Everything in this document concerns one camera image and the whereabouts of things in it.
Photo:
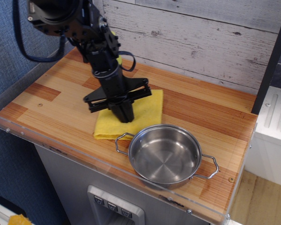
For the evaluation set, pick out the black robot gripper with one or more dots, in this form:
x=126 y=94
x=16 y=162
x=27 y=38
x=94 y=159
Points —
x=115 y=89

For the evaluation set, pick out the yellow towel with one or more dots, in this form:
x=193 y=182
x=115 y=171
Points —
x=147 y=111

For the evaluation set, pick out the yellow olive oil bottle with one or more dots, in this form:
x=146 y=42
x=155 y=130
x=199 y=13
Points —
x=119 y=59

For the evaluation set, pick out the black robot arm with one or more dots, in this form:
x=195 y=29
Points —
x=58 y=18

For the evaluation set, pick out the stainless steel pot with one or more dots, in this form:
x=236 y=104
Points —
x=165 y=155

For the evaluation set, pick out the grey toy fridge cabinet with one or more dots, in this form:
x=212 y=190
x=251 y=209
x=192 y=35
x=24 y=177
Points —
x=71 y=179

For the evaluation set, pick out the silver dispenser button panel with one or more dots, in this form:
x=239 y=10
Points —
x=109 y=209

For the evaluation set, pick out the clear acrylic table guard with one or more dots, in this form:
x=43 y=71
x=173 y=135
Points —
x=46 y=102

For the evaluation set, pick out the yellow object bottom left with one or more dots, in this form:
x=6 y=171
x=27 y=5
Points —
x=19 y=220

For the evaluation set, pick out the white ribbed side unit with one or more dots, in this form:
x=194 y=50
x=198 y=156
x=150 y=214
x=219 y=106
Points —
x=264 y=154

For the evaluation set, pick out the dark grey right post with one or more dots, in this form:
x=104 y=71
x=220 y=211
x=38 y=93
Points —
x=268 y=75

